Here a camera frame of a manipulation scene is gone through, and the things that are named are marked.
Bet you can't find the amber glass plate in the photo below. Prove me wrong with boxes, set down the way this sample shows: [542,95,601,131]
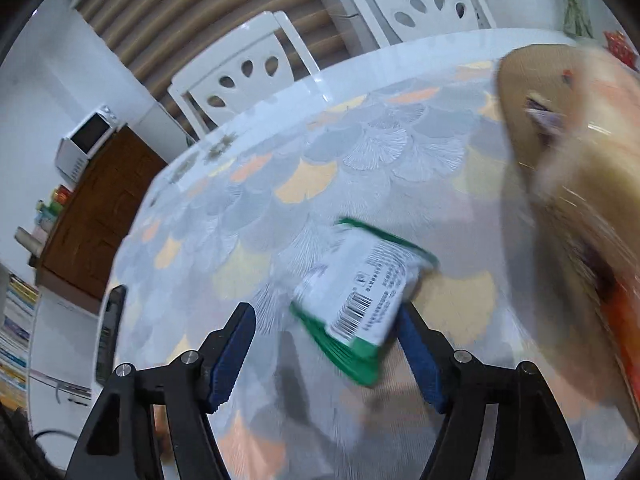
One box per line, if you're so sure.
[492,44,640,401]

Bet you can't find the striped brown curtain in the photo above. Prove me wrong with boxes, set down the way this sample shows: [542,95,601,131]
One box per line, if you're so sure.
[75,0,381,106]

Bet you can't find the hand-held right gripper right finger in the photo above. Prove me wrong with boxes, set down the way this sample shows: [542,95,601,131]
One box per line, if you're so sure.
[397,302,586,480]

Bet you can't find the white dining chair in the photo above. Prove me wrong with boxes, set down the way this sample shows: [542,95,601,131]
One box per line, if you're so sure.
[346,0,497,53]
[167,10,321,141]

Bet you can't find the stack of books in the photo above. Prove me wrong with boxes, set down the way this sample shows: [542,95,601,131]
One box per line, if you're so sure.
[0,265,38,406]

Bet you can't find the small bottles group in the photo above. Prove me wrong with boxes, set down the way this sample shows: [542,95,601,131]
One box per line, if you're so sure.
[32,185,71,231]

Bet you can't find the purple snack packet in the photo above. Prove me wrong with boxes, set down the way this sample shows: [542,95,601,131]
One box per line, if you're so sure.
[525,92,563,136]

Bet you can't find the orange snack packet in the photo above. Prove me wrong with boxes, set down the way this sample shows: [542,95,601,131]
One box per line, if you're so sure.
[600,285,640,411]

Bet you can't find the black remote control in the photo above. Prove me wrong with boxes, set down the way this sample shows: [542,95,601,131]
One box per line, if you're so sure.
[95,284,127,387]

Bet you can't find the white microwave oven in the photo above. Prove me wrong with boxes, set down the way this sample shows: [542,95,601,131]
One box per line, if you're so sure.
[55,105,118,183]

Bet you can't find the white low appliance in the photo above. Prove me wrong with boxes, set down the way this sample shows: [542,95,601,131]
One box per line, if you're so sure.
[27,285,108,441]

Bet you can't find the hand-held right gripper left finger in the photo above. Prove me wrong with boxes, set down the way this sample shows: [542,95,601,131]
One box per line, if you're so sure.
[65,302,258,480]

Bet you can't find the brown wooden cabinet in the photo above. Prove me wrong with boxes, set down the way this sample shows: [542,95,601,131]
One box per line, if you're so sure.
[30,125,168,301]

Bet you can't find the red lidded teacup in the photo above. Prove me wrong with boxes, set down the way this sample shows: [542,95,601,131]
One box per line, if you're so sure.
[602,30,633,68]

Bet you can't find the green white snack packet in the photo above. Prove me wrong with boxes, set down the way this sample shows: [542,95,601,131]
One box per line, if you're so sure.
[291,217,441,387]

